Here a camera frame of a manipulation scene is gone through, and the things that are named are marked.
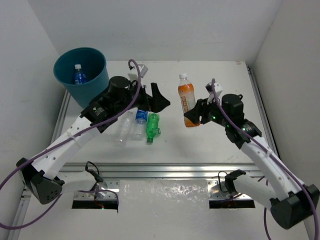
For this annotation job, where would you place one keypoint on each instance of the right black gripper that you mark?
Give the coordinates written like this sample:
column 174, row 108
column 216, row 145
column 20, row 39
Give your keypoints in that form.
column 199, row 110

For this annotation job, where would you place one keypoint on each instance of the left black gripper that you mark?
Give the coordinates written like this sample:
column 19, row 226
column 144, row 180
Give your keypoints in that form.
column 147, row 97

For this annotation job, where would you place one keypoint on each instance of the orange label bottle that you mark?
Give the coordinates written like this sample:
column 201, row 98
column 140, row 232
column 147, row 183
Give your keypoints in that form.
column 186, row 93

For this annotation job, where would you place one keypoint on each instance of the crushed green bottle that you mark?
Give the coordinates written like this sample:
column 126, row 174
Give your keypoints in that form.
column 152, row 127

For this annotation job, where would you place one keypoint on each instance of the blue label bottle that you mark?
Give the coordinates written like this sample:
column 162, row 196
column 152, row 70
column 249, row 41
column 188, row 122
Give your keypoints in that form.
column 79, row 76
column 140, row 124

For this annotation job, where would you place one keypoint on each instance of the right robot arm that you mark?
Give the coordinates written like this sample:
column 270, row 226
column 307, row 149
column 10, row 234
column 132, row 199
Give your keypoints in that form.
column 287, row 198

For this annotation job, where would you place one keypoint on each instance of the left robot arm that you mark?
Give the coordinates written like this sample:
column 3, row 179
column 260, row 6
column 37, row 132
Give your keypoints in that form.
column 43, row 176

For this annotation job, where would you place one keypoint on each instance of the teal plastic bin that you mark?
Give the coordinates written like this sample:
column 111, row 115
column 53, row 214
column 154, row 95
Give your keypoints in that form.
column 93, row 65

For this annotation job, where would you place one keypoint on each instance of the clear bottle white cap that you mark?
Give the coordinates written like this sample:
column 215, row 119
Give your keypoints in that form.
column 124, row 128

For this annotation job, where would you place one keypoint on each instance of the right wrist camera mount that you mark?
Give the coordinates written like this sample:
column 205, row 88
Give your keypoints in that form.
column 214, row 89

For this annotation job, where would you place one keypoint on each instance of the aluminium rail frame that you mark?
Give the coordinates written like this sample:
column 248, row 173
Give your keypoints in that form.
column 163, row 187

